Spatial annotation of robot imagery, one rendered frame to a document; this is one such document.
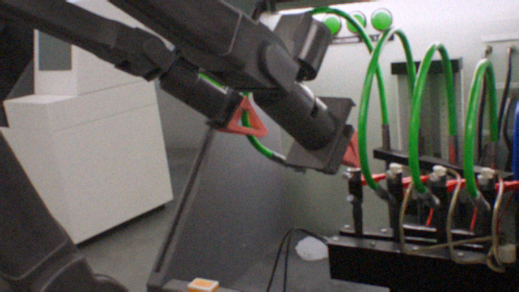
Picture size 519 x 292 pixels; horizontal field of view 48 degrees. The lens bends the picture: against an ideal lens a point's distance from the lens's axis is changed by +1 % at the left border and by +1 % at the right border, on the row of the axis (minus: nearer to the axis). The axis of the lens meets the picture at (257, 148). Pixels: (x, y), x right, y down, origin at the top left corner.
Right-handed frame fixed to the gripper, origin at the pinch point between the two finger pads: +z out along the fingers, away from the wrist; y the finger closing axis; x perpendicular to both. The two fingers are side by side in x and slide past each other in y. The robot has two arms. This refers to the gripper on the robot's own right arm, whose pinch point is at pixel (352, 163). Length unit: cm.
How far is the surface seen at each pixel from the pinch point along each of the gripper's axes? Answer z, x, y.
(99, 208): 151, 293, 5
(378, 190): 19.6, 7.4, 3.9
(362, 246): 32.9, 15.4, -3.0
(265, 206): 43, 53, 3
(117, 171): 151, 295, 33
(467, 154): 14.2, -8.2, 9.9
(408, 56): 22.5, 13.8, 33.4
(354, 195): 28.3, 18.1, 5.1
